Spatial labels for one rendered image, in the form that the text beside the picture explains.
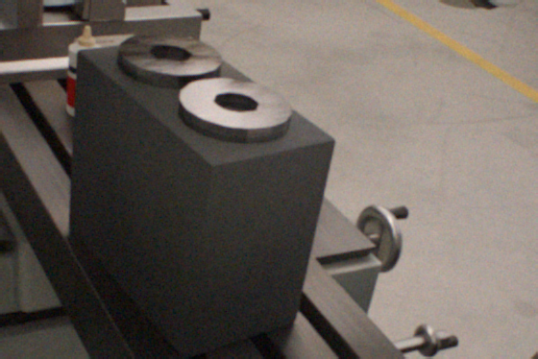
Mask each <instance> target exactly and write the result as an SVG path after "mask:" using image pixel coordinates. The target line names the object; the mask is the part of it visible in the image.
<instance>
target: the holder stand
mask: <svg viewBox="0 0 538 359"><path fill-rule="evenodd" d="M334 145H335V141H334V139H333V138H332V136H331V135H329V134H328V133H326V132H324V131H323V130H322V129H320V128H319V127H317V126H316V125H315V124H313V123H312V122H310V121H309V120H308V119H306V118H305V117H303V115H302V114H300V113H299V112H297V111H296V110H295V109H293V108H291V107H290V104H289V103H288V102H287V101H286V100H285V99H284V98H283V97H282V96H281V95H280V94H278V93H277V92H275V91H273V90H271V89H269V88H267V87H265V85H261V84H257V83H256V82H255V81H253V80H252V79H250V78H249V77H248V76H245V75H244V74H242V73H241V72H240V71H238V70H237V69H235V68H234V67H233V66H231V65H230V64H228V63H227V62H225V61H224V60H222V56H221V55H220V54H219V53H218V52H217V51H216V50H215V49H214V48H213V47H211V46H209V45H207V44H205V43H204V42H202V41H200V40H195V39H193V38H191V37H185V36H173V35H167V34H149V35H140V36H132V37H129V38H127V39H126V40H124V41H122V42H121V43H120V45H113V46H105V47H97V48H87V49H80V50H78V51H77V59H76V81H75V102H74V123H73V144H72V165H71V187H70V208H69V225H70V227H71V228H72V229H73V231H74V232H75V233H76V235H77V236H78V237H79V238H80V239H81V240H82V242H83V243H84V244H85V245H86V246H87V247H88V249H89V250H90V251H91V252H92V253H93V254H94V256H95V257H96V258H97V259H98V260H99V261H100V262H101V264H102V265H103V266H104V267H105V268H106V269H107V271H108V272H109V273H111V274H112V275H113V276H114V278H115V280H116V281H117V282H118V283H119V284H120V286H121V287H122V288H123V289H124V290H125V291H126V292H127V294H128V295H129V296H130V297H131V298H132V299H133V301H134V302H135V303H136V304H137V305H138V306H139V308H140V309H141V310H142V311H143V312H144V313H145V315H146V316H147V317H148V318H149V319H150V320H151V321H152V323H153V324H154V325H155V327H157V328H158V329H159V331H160V332H161V333H162V334H163V335H164V337H165V338H166V339H167V340H168V341H169V342H170V343H171V345H172V346H173V347H174V348H175V349H176V350H177V352H178V353H179V354H180V355H181V356H182V357H183V358H189V357H192V356H195V355H198V354H201V353H205V352H208V351H211V350H214V349H217V348H220V347H223V346H226V345H229V344H232V343H235V342H238V341H241V340H244V339H248V338H251V337H254V336H256V335H258V334H261V333H264V332H267V331H270V330H273V329H276V328H279V327H282V326H285V325H288V324H290V323H293V322H295V321H296V319H297V316H298V311H299V307H300V302H301V298H302V293H303V290H304V285H305V281H306V272H307V267H308V263H309V258H310V255H311V250H312V246H313V241H314V237H315V232H316V228H317V223H318V219H319V215H320V210H321V206H322V201H323V198H324V193H325V189H326V183H327V179H328V174H329V170H330V163H331V158H332V154H333V149H334Z"/></svg>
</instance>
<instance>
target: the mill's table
mask: <svg viewBox="0 0 538 359"><path fill-rule="evenodd" d="M66 95H67V79H58V80H48V81H37V82H25V83H14V84H0V189H1V191H2V193H3V195H4V197H5V199H6V201H7V202H8V204H9V206H10V208H11V210H12V213H13V215H14V216H15V218H16V220H17V222H18V223H19V225H20V227H21V230H22V231H23V233H24V235H25V237H26V239H27V241H28V243H29V245H30V247H31V248H32V250H33V252H34V254H35V256H36V258H37V261H38V262H39V264H40V266H41V268H42V270H43V271H44V273H45V275H46V276H47V278H48V280H49V283H50V285H52V287H53V289H54V291H55V293H56V294H57V296H58V298H59V300H60V302H61V305H62V307H63V308H64V310H65V312H66V314H67V316H68V318H69V320H70V321H71V322H72V324H73V326H74V328H75V330H76V333H77V335H78V337H79V338H80V340H81V342H82V344H83V346H84V348H85V350H86V353H87V354H88V356H89V358H90V359H407V358H406V357H405V356H404V355H403V354H402V352H401V351H400V350H399V349H398V348H397V347H396V346H395V345H394V344H393V343H392V342H391V341H390V339H389V338H388V337H387V336H386V335H385V334H384V333H383V332H381V331H380V330H379V329H378V327H377V325H376V324H375V323H374V322H373V321H372V320H371V319H370V318H369V317H368V316H367V315H366V313H365V312H364V311H363V310H362V309H361V308H360V307H359V306H358V305H357V304H356V303H355V301H354V300H353V299H352V298H351V297H350V296H349V295H348V294H347V293H346V292H345V291H344V289H343V288H342V287H341V286H340V285H339V284H338V283H337V282H336V281H335V280H334V279H332V278H331V275H330V274H329V273H328V272H327V271H326V270H325V269H324V268H323V267H322V266H321V265H320V263H319V262H318V261H317V260H316V259H315V258H314V257H313V256H312V255H310V258H309V263H308V267H307V272H306V281H305V285H304V290H303V293H302V298H301V302H300V307H299V311H298V316H297V319H296V321H295V322H293V323H290V324H288V325H285V326H282V327H279V328H276V329H273V330H270V331H267V332H264V333H261V334H258V335H256V336H254V337H251V338H248V339H244V340H241V341H238V342H235V343H232V344H229V345H226V346H223V347H220V348H217V349H214V350H211V351H208V352H205V353H201V354H198V355H195V356H192V357H189V358H183V357H182V356H181V355H180V354H179V353H178V352H177V350H176V349H175V348H174V347H173V346H172V345H171V343H170V342H169V341H168V340H167V339H166V338H165V337H164V335H163V334H162V333H161V332H160V331H159V329H158V328H157V327H155V325H154V324H153V323H152V321H151V320H150V319H149V318H148V317H147V316H146V315H145V313H144V312H143V311H142V310H141V309H140V308H139V306H138V305H137V304H136V303H135V302H134V301H133V299H132V298H131V297H130V296H129V295H128V294H127V292H126V291H125V290H124V289H123V288H122V287H121V286H120V284H119V283H118V282H117V281H116V280H115V278H114V276H113V275H112V274H111V273H109V272H108V271H107V269H106V268H105V267H104V266H103V265H102V264H101V262H100V261H99V260H98V259H97V258H96V257H95V256H94V254H93V253H92V252H91V251H90V250H89V249H88V247H87V246H86V245H85V244H84V243H83V242H82V240H81V239H80V238H79V237H78V236H77V235H76V233H75V232H74V231H73V229H72V228H71V227H70V225H69V208H70V187H71V165H72V144H73V123H74V116H73V115H71V114H69V113H68V112H67V110H66Z"/></svg>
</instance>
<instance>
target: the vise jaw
mask: <svg viewBox="0 0 538 359"><path fill-rule="evenodd" d="M69 6H70V7H71V8H72V9H73V10H74V11H75V12H76V13H78V14H79V15H80V16H81V17H82V18H83V19H87V20H88V21H89V22H92V21H109V20H124V19H125V16H126V3H125V2H124V1H123V0H75V3H74V4H73V5H69Z"/></svg>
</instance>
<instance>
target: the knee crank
mask: <svg viewBox="0 0 538 359"><path fill-rule="evenodd" d="M458 343H459V341H458V339H457V337H456V336H454V335H452V336H450V334H449V332H448V330H447V329H446V328H443V329H439V331H436V330H435V328H433V326H431V325H430V324H428V323H421V324H419V325H417V326H416V329H415V330H414V334H413V337H411V338H408V339H404V340H400V341H397V342H393V344H394V345H395V346H396V347H397V348H398V349H399V350H400V351H401V352H402V354H407V353H409V352H413V351H418V352H419V353H420V354H421V355H422V356H423V357H426V358H431V357H433V356H435V355H436V354H438V353H439V351H441V350H445V349H450V348H454V347H458Z"/></svg>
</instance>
